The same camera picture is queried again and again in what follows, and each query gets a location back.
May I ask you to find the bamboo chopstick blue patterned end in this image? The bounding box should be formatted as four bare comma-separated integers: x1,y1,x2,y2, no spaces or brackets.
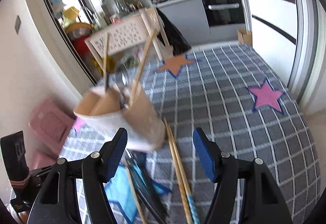
172,133,200,223

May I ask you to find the white refrigerator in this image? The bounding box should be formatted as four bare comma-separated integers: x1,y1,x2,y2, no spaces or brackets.
248,0,298,85

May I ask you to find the grey checked star tablecloth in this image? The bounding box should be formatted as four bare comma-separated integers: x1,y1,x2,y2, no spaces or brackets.
59,44,322,224

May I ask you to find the black garment on basket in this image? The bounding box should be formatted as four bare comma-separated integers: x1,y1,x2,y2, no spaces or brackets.
156,9,191,56

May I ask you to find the metal spoon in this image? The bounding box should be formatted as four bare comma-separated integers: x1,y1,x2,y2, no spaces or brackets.
116,64,129,109

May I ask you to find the cardboard box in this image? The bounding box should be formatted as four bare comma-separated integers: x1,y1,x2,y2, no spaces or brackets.
237,29,252,46

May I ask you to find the red bucket with metal basin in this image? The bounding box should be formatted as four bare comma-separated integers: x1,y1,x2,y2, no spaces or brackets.
64,22,93,59

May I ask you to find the bamboo chopstick yellow patterned end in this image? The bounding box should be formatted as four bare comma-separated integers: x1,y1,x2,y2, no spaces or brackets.
163,118,193,223

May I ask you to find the black built-in oven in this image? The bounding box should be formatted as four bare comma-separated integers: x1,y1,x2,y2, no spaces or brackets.
202,0,245,27

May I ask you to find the grey wall switch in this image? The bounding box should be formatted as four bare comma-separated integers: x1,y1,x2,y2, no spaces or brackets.
14,15,22,34

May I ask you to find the black utensil handle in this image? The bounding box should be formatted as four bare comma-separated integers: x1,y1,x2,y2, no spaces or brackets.
126,149,167,223

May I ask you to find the white perforated laundry basket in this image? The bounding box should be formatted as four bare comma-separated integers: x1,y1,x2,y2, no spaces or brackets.
85,8,173,70

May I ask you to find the plain bamboo chopstick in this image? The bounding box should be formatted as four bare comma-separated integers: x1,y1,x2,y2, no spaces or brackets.
129,28,156,107

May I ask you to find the pink plastic stool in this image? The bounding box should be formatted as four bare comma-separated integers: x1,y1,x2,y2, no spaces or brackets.
29,99,75,169

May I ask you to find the yellow oil bottle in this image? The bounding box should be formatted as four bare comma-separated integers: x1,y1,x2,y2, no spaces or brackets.
91,56,116,76

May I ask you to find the beige plastic utensil holder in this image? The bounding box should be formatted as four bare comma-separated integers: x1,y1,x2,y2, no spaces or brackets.
74,83,165,152

